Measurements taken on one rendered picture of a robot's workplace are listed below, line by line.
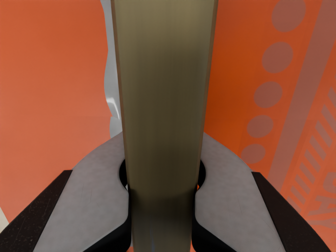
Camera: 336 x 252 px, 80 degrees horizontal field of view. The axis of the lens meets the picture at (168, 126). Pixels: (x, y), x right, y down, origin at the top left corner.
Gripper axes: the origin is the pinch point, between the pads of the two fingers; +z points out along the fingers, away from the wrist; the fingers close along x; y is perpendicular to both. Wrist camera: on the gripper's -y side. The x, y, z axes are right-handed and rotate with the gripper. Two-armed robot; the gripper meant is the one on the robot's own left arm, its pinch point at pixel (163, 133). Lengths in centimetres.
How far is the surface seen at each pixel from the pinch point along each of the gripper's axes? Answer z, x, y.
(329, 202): 4.4, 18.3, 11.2
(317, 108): 4.7, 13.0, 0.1
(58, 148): 4.6, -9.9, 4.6
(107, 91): 4.7, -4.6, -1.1
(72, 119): 4.7, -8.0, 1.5
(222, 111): 4.7, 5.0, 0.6
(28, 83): 4.8, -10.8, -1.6
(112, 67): 4.7, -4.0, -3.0
